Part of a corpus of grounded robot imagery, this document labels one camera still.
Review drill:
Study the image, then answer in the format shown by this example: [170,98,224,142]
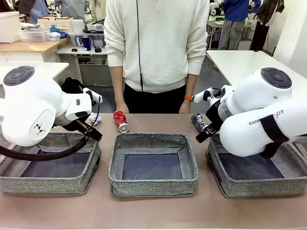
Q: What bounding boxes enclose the crushed blue soda can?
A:
[190,113,209,133]

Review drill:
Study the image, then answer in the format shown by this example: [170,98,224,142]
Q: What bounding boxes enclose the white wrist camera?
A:
[83,88,103,104]
[194,88,214,103]

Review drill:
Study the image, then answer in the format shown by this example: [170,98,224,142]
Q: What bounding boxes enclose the black backpack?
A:
[61,77,86,94]

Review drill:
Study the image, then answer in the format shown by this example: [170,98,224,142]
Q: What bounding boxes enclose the white storage box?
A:
[0,11,23,44]

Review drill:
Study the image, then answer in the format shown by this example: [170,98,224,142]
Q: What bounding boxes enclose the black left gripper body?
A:
[71,119,97,139]

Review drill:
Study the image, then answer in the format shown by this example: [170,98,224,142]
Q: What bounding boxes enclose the person's left hand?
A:
[178,100,192,114]

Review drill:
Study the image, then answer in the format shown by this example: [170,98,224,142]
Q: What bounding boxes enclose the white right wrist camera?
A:
[194,88,214,103]

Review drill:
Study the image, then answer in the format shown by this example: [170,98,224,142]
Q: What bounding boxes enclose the large white table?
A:
[206,49,307,87]

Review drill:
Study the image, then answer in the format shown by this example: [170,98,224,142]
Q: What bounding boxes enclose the white desk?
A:
[56,45,108,87]

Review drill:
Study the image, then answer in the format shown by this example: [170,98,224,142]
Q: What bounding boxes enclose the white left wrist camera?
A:
[83,88,103,104]

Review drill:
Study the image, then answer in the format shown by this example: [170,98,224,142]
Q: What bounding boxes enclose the beige crate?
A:
[37,15,74,32]

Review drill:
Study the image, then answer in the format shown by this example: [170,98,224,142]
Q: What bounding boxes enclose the thin black hanging cable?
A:
[136,0,144,92]

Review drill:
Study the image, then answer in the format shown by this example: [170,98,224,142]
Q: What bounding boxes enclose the background person dark clothes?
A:
[250,0,285,52]

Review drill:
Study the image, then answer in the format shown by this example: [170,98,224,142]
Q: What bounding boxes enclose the white mesh plastic basket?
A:
[20,28,48,43]

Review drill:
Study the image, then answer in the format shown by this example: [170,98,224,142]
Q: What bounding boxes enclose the grey fabric basket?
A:
[108,132,200,198]
[206,134,307,198]
[0,131,102,196]

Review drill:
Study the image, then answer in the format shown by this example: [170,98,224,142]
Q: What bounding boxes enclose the person's right hand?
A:
[115,97,130,114]

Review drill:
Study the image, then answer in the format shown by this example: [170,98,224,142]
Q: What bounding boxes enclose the person in white sweater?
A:
[103,0,211,115]

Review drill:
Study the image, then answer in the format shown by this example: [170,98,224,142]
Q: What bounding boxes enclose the wooden top table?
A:
[0,37,71,63]

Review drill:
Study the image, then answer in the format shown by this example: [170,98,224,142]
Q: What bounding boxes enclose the blue cloth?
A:
[48,25,71,40]

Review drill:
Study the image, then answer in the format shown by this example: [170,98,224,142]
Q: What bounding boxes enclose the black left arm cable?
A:
[0,134,97,161]

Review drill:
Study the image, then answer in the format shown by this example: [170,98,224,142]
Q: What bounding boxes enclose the person's left forearm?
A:
[184,73,197,96]

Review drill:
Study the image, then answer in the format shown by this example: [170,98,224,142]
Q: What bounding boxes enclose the person's right forearm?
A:
[109,67,125,103]

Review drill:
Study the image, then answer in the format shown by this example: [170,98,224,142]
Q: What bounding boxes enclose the background person blue jacket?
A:
[217,0,262,51]

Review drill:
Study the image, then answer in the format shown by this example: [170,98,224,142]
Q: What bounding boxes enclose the clear plastic storage bin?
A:
[69,32,106,48]

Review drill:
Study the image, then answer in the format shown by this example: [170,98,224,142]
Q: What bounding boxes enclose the background person pale shirt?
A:
[54,0,91,21]

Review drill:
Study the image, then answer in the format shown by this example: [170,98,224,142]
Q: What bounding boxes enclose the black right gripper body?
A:
[205,100,228,131]

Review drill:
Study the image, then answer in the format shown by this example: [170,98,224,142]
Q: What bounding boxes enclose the crushed red cola can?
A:
[113,110,130,133]

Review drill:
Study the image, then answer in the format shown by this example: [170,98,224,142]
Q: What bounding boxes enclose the dark blue bottle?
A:
[81,34,92,52]

